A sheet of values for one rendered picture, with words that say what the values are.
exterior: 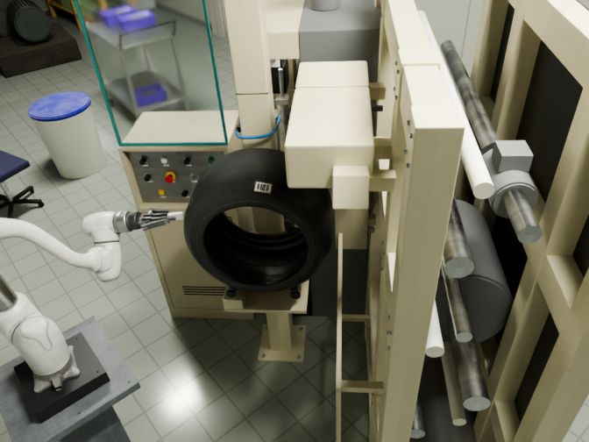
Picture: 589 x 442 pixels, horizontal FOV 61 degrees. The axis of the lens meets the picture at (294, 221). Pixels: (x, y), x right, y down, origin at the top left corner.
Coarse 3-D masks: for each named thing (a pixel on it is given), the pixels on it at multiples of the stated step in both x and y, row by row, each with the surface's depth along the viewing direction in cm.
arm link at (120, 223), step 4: (116, 212) 208; (120, 212) 207; (124, 212) 207; (128, 212) 208; (116, 216) 206; (120, 216) 205; (124, 216) 205; (116, 220) 205; (120, 220) 205; (124, 220) 204; (116, 224) 205; (120, 224) 205; (124, 224) 204; (116, 228) 206; (120, 228) 206; (124, 228) 205; (128, 228) 206; (120, 232) 208
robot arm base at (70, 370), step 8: (72, 352) 218; (72, 360) 213; (64, 368) 207; (72, 368) 210; (40, 376) 204; (48, 376) 204; (56, 376) 205; (64, 376) 208; (72, 376) 209; (40, 384) 205; (48, 384) 205; (56, 384) 203
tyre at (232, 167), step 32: (224, 160) 195; (256, 160) 189; (224, 192) 181; (256, 192) 179; (288, 192) 181; (320, 192) 194; (192, 224) 191; (224, 224) 226; (320, 224) 188; (224, 256) 224; (256, 256) 232; (288, 256) 229; (320, 256) 196; (256, 288) 209; (288, 288) 209
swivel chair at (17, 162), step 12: (0, 156) 416; (12, 156) 415; (0, 168) 400; (12, 168) 400; (24, 168) 407; (0, 180) 393; (24, 192) 437; (0, 204) 423; (12, 204) 422; (12, 216) 414
